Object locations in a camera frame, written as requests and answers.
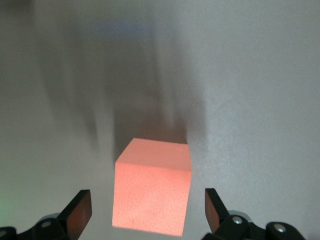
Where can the orange foam cube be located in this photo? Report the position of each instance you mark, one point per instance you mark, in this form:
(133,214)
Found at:
(150,190)

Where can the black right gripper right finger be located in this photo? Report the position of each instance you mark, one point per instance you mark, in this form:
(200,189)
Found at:
(220,220)

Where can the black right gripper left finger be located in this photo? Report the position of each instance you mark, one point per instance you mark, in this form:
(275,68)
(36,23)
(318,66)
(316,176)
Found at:
(75,215)

